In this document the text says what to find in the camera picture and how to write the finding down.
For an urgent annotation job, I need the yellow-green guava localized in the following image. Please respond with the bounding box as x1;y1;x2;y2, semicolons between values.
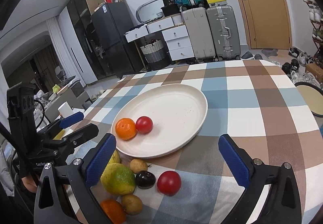
108;150;121;164

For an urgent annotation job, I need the orange tangerine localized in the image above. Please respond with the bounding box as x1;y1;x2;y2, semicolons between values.
115;118;137;141
100;199;126;224

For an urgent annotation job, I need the large green-yellow citrus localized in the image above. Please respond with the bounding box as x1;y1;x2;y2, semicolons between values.
100;163;136;196

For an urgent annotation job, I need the brown round longan fruit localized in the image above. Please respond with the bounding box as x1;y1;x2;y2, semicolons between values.
130;158;148;174

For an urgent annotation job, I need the red tomato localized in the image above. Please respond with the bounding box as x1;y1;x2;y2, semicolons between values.
136;116;153;134
157;171;182;196

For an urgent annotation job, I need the dark plum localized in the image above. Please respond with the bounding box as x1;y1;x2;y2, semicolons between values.
135;171;156;189

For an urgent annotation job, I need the person's left hand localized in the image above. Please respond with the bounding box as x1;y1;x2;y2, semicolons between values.
21;175;37;193

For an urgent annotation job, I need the checkered tablecloth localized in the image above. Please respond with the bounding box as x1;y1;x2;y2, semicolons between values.
68;60;322;223

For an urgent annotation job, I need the cream oval plate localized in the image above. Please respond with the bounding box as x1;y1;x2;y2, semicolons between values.
111;84;208;158

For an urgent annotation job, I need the woven laundry basket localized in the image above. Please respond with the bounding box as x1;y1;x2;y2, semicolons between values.
140;39;170;71

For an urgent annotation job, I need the black refrigerator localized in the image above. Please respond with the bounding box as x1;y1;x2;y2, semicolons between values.
91;2;144;78

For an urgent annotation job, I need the dark glass cabinet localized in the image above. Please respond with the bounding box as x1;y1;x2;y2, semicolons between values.
67;0;108;83

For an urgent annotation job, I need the white drawer desk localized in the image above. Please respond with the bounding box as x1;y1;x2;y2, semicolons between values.
125;13;195;64

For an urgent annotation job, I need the silver grey suitcase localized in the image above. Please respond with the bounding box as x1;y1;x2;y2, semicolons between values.
206;5;241;61

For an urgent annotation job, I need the beige suitcase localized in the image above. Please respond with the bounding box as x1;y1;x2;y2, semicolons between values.
182;7;216;60

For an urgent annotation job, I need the wooden door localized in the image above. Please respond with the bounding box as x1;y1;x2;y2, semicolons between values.
238;0;291;50

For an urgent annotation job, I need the yellow shoe box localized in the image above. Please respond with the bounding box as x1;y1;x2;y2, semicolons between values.
206;0;228;7

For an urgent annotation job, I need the wooden shoe rack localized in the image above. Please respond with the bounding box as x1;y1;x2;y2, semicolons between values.
303;0;322;67

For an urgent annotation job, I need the oval mirror frame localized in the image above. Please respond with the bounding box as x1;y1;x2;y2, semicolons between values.
135;0;164;24

